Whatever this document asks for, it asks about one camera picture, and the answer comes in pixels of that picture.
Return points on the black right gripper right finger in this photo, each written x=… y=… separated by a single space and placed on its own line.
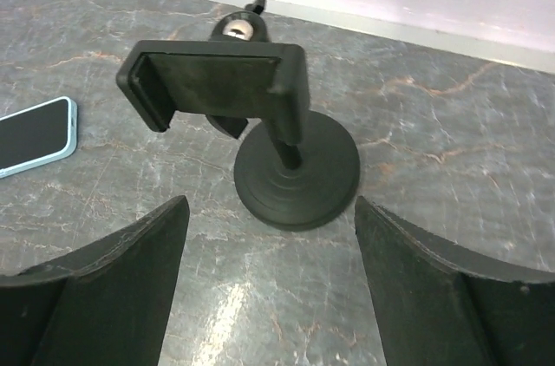
x=439 y=303

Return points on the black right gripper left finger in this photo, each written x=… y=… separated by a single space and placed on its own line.
x=107 y=303

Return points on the phone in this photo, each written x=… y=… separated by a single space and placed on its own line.
x=38 y=135

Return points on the black round-base phone stand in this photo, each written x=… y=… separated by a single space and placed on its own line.
x=296 y=169

